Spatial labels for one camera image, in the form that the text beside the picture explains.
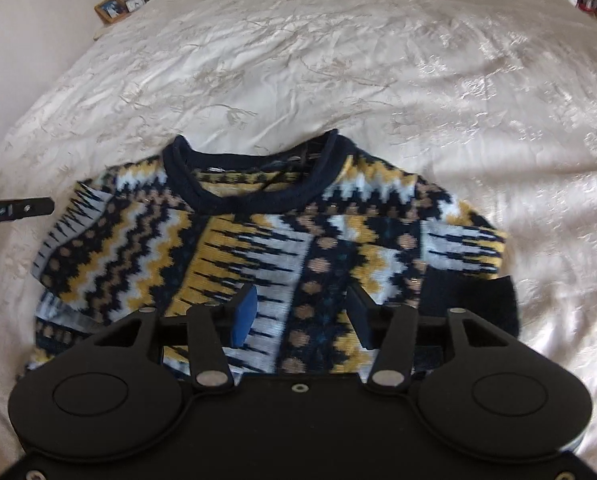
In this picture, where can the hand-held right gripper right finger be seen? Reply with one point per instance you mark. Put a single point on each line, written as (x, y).
(361, 317)

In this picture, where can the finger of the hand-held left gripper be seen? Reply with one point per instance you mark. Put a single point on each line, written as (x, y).
(28, 207)

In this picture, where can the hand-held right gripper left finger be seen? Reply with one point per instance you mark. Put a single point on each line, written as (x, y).
(243, 317)

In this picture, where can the navy yellow patterned knit sweater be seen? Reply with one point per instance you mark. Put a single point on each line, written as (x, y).
(288, 240)

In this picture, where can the small white clock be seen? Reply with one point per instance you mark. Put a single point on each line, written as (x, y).
(135, 3)

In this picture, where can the white floral bedspread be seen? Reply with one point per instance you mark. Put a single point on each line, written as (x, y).
(328, 60)

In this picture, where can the wooden photo frame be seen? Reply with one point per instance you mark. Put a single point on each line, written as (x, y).
(111, 10)

